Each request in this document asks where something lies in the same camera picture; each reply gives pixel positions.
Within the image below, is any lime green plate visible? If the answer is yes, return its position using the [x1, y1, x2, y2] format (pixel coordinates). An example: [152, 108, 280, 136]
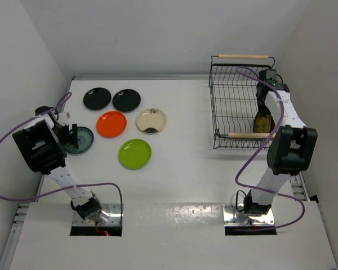
[118, 139, 152, 170]

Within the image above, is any aluminium rail right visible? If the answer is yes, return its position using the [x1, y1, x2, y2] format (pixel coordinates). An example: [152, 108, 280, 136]
[290, 173, 309, 201]

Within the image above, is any black plate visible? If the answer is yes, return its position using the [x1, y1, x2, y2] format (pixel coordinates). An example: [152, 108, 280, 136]
[83, 87, 112, 110]
[113, 89, 141, 113]

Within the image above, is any metal base plate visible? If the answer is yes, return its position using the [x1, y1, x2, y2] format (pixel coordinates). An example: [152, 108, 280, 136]
[72, 204, 122, 227]
[222, 204, 275, 227]

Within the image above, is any blue green patterned plate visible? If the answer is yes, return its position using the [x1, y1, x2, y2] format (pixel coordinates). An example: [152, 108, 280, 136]
[64, 127, 94, 155]

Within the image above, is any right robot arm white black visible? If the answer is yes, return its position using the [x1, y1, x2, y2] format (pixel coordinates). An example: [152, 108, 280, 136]
[236, 66, 318, 216]

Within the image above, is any brown patterned plate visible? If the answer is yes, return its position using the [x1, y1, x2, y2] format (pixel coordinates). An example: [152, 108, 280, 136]
[253, 112, 275, 133]

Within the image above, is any orange plate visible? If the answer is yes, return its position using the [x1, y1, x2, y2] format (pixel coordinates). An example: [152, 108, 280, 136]
[96, 111, 127, 138]

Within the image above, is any beige floral plate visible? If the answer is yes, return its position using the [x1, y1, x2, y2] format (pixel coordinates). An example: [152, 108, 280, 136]
[136, 108, 167, 134]

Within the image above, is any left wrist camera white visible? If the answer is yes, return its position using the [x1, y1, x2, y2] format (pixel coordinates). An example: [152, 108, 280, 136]
[57, 112, 70, 125]

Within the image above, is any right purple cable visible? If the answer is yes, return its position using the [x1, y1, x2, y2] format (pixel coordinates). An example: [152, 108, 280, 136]
[235, 66, 304, 230]

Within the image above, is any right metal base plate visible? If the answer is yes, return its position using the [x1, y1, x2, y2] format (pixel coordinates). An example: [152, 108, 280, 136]
[222, 204, 275, 227]

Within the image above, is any black wire dish rack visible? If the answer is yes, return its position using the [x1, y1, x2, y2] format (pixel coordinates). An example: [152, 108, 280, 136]
[208, 55, 275, 149]

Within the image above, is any aluminium rail left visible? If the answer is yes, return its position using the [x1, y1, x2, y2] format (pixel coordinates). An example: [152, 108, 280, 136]
[0, 203, 29, 270]

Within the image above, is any aluminium rail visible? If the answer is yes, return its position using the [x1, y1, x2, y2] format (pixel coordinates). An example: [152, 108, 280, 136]
[290, 173, 309, 201]
[0, 203, 29, 270]

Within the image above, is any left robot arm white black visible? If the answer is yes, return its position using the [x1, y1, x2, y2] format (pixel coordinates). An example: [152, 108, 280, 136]
[12, 106, 109, 225]

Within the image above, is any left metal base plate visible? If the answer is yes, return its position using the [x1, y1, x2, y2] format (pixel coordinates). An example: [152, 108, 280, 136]
[72, 204, 122, 227]

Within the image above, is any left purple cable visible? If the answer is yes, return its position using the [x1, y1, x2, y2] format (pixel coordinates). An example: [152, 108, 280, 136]
[0, 92, 123, 223]

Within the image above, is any purple cable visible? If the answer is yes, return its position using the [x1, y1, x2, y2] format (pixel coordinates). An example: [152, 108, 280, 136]
[235, 66, 304, 230]
[0, 92, 123, 223]

